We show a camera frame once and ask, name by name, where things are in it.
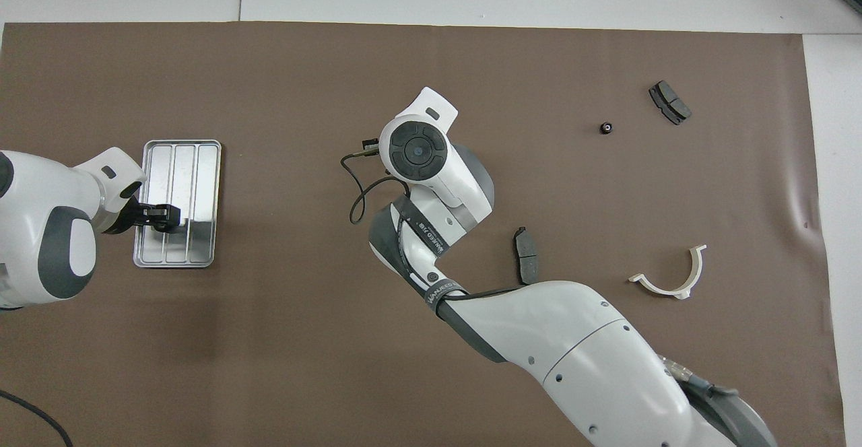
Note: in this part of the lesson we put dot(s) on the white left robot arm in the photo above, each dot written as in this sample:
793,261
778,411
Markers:
40,231

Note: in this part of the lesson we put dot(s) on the silver metal tray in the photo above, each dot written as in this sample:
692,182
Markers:
202,178

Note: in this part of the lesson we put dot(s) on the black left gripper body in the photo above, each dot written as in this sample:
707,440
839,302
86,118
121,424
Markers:
126,218

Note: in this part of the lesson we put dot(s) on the brown paper table mat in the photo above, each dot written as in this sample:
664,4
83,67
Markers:
303,83

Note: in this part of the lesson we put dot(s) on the small black bearing gear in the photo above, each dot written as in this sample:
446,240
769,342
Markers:
606,128

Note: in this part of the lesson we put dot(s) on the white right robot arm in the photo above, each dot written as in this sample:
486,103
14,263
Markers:
592,366

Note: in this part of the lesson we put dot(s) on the long grey brake pad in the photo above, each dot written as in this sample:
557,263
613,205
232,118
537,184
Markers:
526,255

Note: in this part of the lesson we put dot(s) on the short grey brake pad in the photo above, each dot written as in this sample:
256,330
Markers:
670,101

